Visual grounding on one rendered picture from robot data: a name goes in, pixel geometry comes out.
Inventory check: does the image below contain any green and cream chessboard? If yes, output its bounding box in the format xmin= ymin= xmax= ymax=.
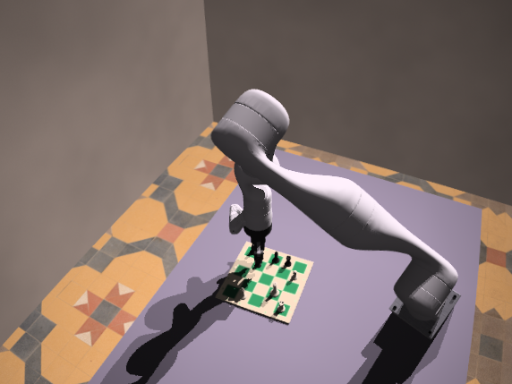
xmin=216 ymin=242 xmax=313 ymax=324

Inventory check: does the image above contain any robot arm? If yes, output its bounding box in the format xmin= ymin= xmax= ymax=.
xmin=211 ymin=90 xmax=458 ymax=321

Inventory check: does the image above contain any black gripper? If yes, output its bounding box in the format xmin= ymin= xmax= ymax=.
xmin=243 ymin=223 xmax=272 ymax=264

